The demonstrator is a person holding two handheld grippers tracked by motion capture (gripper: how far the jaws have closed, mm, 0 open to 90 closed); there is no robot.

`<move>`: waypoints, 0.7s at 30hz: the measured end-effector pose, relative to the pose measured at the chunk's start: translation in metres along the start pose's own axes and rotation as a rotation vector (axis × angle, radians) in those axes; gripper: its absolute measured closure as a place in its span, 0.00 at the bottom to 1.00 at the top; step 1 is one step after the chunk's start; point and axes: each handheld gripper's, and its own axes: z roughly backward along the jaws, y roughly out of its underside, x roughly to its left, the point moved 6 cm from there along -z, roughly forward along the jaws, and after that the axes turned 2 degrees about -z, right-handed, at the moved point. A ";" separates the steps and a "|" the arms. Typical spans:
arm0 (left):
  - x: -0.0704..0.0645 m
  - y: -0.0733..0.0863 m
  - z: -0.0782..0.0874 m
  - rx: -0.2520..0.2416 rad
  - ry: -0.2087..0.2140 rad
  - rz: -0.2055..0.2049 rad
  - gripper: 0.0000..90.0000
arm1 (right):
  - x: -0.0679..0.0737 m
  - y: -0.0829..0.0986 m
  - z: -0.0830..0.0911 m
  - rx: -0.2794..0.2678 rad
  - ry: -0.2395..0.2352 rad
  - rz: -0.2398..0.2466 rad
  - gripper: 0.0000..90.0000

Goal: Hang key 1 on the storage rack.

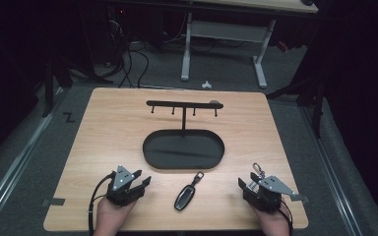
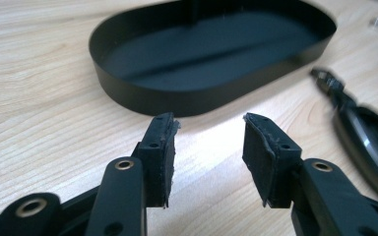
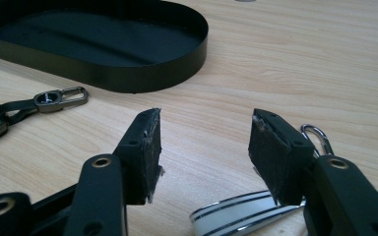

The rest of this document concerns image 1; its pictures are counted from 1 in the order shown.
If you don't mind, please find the person's right hand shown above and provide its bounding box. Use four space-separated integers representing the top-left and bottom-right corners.
249 204 291 236

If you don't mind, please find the person's left hand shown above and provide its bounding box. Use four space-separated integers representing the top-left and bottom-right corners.
93 196 137 236

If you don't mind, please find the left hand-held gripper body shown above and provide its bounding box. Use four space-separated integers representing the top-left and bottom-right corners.
105 164 146 207

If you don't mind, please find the black key rack with tray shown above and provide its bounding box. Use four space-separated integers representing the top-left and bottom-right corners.
142 99 226 171

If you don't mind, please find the left hand-held gripper cable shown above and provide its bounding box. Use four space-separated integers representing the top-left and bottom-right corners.
88 172 116 236

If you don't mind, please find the grey tape strip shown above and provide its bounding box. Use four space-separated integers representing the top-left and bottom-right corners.
289 194 310 203

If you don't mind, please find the black metal stand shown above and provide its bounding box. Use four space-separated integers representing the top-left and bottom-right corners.
42 58 73 118
265 75 326 139

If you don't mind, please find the hand-held gripper cable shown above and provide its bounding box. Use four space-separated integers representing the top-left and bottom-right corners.
88 172 116 236
277 198 294 236

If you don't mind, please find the metal floor rail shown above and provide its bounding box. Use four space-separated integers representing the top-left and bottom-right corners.
299 106 363 236
0 88 67 227

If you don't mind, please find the black car key fob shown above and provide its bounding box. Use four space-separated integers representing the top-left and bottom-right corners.
173 171 205 211

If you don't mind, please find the bundle of black floor cables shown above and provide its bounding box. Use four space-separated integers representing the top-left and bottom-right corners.
106 9 151 89

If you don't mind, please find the white-legged desk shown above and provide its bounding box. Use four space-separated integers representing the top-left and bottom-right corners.
180 0 319 89

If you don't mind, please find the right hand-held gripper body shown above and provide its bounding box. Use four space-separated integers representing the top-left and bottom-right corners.
242 175 296 214

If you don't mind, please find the right hand-held gripper cable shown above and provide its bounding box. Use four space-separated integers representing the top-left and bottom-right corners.
277 198 294 236

